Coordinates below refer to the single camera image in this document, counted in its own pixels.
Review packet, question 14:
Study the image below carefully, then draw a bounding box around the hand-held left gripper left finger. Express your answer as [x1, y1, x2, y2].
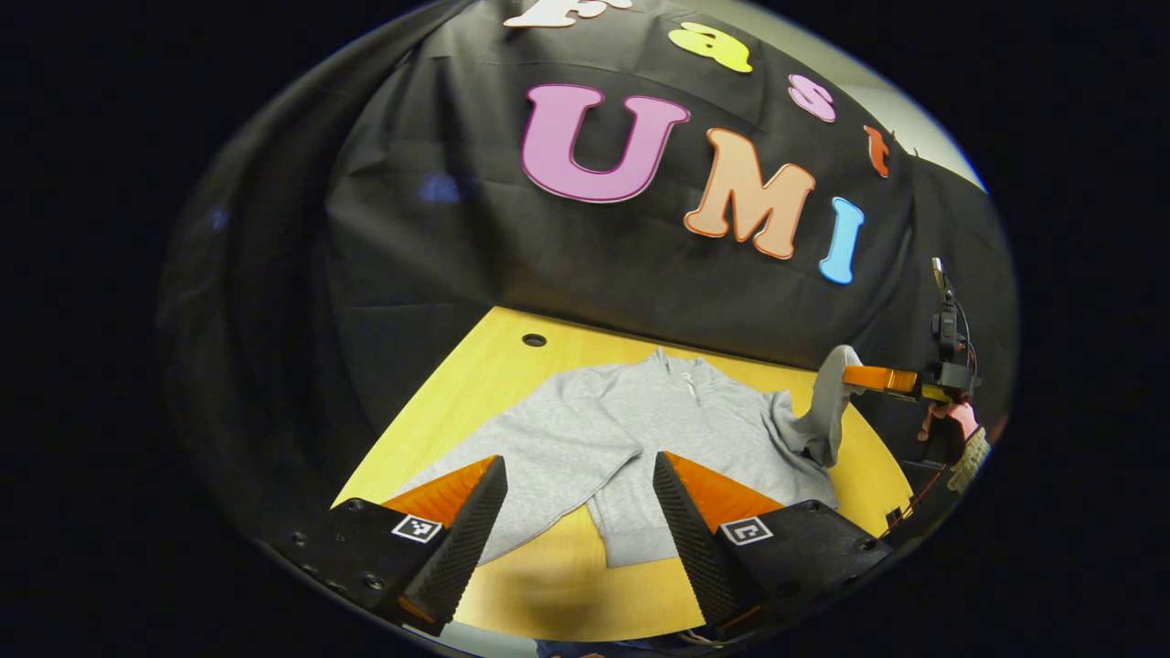
[272, 455, 509, 638]

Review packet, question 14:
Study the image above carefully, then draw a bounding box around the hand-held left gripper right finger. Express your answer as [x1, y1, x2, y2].
[653, 451, 895, 641]

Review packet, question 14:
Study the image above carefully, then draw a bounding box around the grey zip-neck sweatshirt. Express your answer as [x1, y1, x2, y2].
[395, 345, 865, 569]

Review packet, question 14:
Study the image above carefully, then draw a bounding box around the black backdrop cloth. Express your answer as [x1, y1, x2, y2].
[160, 0, 1017, 549]

